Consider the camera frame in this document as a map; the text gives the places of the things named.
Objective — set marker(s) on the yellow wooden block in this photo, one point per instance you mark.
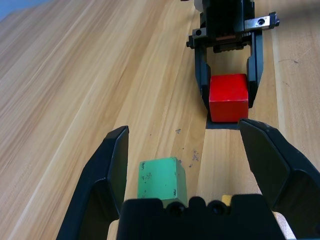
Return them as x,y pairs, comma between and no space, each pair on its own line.
226,199

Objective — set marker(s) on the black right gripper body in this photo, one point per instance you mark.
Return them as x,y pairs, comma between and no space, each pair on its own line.
225,15

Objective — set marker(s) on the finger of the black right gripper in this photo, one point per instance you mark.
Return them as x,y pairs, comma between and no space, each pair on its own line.
256,70
203,77

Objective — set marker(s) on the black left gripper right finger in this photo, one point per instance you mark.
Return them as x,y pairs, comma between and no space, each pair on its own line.
282,175

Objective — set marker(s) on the green wooden block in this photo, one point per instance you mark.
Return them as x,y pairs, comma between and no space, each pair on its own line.
157,177

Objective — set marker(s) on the red wooden block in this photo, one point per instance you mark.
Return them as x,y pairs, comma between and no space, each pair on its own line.
227,100

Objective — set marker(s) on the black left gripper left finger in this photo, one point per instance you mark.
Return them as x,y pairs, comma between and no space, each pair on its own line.
97,190

